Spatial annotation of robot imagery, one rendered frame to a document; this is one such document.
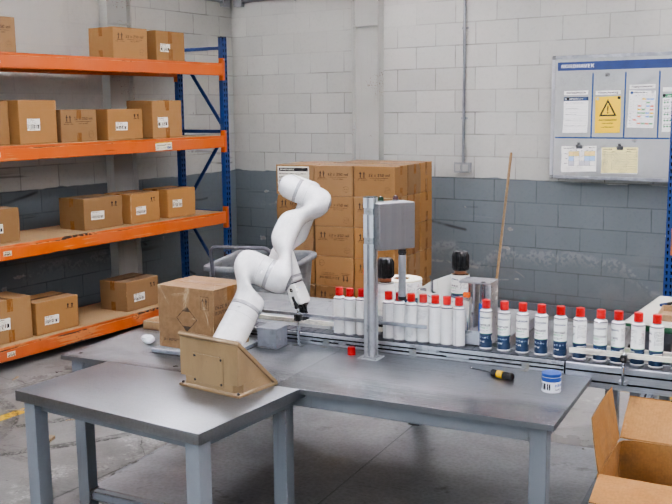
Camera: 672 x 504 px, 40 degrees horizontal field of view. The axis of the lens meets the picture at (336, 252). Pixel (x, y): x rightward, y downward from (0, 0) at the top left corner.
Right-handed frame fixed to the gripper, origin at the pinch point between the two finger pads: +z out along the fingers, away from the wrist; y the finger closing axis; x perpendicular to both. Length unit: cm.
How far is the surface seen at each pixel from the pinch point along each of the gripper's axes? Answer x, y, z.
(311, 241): 161, 316, -39
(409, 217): -66, -7, -26
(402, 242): -60, -9, -17
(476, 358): -73, -5, 36
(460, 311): -72, -2, 17
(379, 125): 132, 461, -127
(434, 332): -58, -2, 22
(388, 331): -38.1, -2.5, 16.7
